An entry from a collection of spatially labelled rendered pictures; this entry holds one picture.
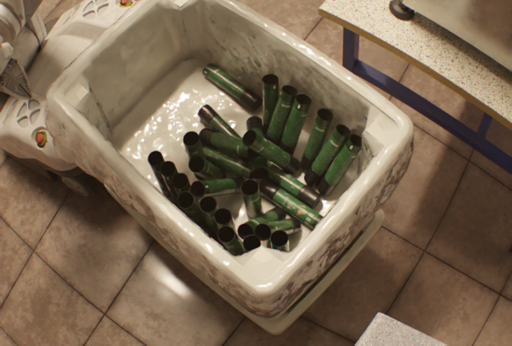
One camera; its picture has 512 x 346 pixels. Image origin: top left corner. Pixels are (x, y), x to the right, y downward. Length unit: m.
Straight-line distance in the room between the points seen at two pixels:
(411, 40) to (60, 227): 1.22
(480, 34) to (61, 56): 1.24
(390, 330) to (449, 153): 1.05
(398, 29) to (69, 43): 1.05
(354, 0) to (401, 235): 0.80
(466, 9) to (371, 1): 0.24
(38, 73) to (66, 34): 0.16
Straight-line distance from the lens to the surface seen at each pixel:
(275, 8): 2.15
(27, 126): 1.68
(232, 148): 1.28
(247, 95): 1.39
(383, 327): 0.94
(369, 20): 1.17
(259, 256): 1.05
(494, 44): 1.10
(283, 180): 1.30
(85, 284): 1.83
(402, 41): 1.15
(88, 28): 1.81
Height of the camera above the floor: 1.67
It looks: 64 degrees down
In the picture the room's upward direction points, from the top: 8 degrees counter-clockwise
